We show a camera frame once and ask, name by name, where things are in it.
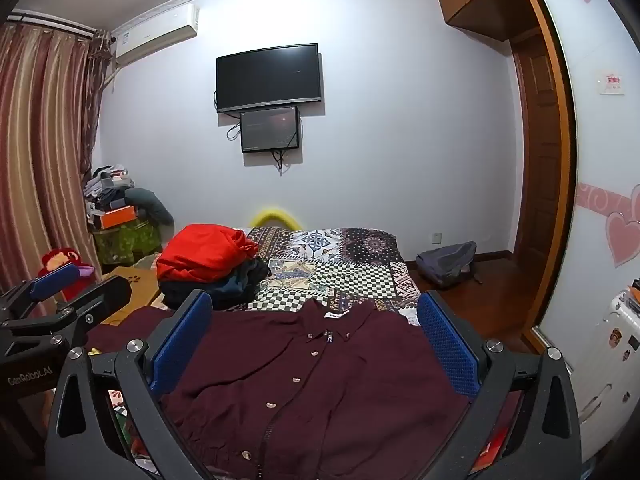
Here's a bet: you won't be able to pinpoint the red plastic basin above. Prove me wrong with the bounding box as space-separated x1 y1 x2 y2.
472 422 513 473

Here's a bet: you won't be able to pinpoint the red plush toy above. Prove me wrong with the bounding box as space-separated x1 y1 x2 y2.
40 246 96 301

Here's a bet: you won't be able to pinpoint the grey-green cushion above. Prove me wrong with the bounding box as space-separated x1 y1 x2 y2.
125 187 176 226

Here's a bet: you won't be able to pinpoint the grey backpack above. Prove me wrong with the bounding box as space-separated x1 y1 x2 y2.
416 241 483 290

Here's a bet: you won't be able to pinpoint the yellow foam tube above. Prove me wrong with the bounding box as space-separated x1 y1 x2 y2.
250 205 300 229

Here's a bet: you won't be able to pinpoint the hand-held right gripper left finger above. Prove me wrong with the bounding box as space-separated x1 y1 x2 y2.
44 290 221 480

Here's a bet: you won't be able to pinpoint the curtain rod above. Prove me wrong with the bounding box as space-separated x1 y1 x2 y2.
7 10 113 41

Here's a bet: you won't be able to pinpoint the white suitcase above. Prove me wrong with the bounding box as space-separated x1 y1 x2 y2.
570 285 640 461

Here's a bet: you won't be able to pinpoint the maroon button shirt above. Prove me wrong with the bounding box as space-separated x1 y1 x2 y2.
82 297 521 480

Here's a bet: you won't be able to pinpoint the small black monitor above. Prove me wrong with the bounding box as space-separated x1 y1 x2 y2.
239 106 301 154

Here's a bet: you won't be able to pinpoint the white air conditioner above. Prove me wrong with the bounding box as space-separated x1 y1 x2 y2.
112 3 201 67

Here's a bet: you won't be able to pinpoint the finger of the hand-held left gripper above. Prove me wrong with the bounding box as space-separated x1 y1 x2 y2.
54 275 134 350
0 262 83 331

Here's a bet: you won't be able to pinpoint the orange box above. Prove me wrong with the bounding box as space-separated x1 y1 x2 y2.
97 205 137 230

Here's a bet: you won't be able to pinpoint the dark folded clothes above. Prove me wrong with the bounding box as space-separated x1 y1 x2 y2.
160 257 273 311

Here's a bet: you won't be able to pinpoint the patchwork printed blanket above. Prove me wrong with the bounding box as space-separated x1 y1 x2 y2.
240 226 423 326

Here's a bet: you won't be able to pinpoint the striped brown curtain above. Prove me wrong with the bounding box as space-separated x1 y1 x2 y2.
0 22 118 311

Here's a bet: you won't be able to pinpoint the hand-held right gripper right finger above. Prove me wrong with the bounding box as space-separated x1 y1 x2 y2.
416 290 583 480

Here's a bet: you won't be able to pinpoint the brown wooden door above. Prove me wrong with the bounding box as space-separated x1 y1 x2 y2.
511 27 563 321

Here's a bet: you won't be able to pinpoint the tan paw-print mat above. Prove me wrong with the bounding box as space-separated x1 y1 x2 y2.
97 266 163 328

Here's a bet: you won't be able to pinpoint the large black television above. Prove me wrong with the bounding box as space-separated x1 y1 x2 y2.
216 43 322 113

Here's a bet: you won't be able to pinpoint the red folded garment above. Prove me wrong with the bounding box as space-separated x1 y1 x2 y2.
156 224 258 283

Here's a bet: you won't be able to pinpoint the red and white paper notice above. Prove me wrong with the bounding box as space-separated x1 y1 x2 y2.
597 71 625 95

